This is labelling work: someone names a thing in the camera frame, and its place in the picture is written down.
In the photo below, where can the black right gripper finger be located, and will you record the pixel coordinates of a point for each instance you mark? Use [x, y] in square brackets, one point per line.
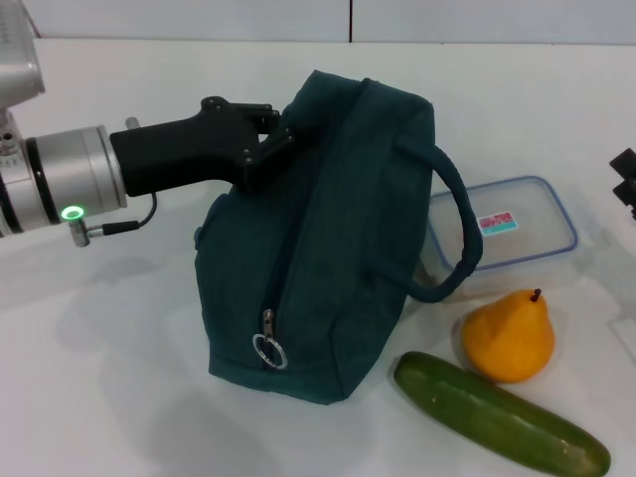
[627, 164]
[630, 195]

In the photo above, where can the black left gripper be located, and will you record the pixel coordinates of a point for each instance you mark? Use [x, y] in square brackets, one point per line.
[174, 149]

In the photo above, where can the clear container with blue rim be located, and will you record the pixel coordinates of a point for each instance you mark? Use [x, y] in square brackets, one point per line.
[526, 208]

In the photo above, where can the dark teal fabric bag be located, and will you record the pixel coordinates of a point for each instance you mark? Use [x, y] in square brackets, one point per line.
[338, 248]

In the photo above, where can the orange pear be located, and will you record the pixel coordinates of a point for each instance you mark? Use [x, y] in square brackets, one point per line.
[512, 338]

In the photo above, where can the green cucumber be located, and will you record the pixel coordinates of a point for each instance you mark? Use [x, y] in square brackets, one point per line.
[497, 422]

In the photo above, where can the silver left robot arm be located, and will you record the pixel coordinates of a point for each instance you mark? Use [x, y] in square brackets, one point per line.
[64, 174]

